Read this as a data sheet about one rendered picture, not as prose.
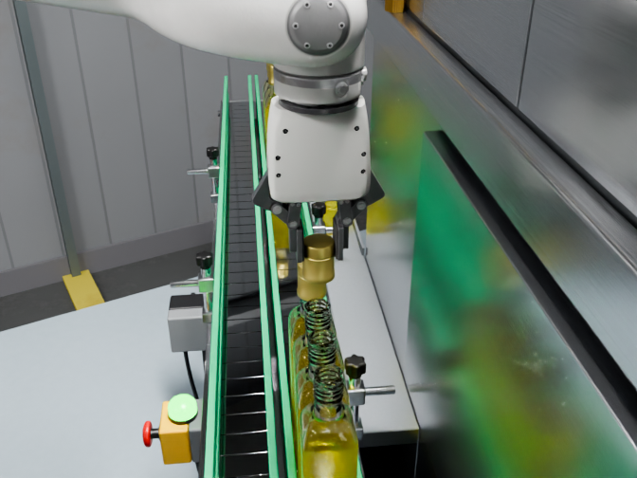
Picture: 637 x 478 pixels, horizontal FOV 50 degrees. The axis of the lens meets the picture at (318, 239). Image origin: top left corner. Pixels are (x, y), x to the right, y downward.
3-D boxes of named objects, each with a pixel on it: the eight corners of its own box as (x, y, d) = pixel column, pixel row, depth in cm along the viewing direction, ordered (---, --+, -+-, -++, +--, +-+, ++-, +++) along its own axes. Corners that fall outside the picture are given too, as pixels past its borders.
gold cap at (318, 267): (336, 283, 73) (337, 248, 71) (303, 285, 73) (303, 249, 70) (332, 266, 76) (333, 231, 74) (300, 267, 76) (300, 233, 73)
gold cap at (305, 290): (326, 302, 81) (326, 270, 79) (296, 301, 81) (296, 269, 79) (326, 284, 84) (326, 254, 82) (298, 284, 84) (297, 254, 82)
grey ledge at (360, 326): (414, 475, 100) (420, 418, 95) (355, 481, 99) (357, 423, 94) (334, 194, 182) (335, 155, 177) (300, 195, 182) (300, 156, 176)
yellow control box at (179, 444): (209, 464, 106) (205, 429, 103) (160, 468, 106) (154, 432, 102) (210, 431, 112) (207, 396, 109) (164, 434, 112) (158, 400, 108)
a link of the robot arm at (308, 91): (360, 51, 67) (359, 82, 68) (270, 54, 66) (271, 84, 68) (376, 76, 60) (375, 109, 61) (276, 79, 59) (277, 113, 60)
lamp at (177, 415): (197, 424, 104) (195, 409, 102) (167, 426, 103) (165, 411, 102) (198, 403, 108) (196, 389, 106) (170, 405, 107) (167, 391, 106)
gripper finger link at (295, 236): (300, 193, 71) (300, 248, 74) (269, 194, 71) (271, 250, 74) (303, 207, 68) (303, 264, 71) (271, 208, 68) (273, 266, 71)
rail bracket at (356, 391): (394, 443, 94) (400, 367, 87) (345, 447, 93) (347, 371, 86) (389, 422, 97) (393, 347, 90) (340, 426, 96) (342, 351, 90)
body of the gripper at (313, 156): (365, 74, 68) (361, 177, 73) (262, 77, 67) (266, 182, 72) (380, 98, 61) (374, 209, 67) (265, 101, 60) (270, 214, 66)
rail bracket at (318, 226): (348, 269, 132) (349, 208, 126) (312, 271, 132) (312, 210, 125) (345, 258, 136) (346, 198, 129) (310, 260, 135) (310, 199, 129)
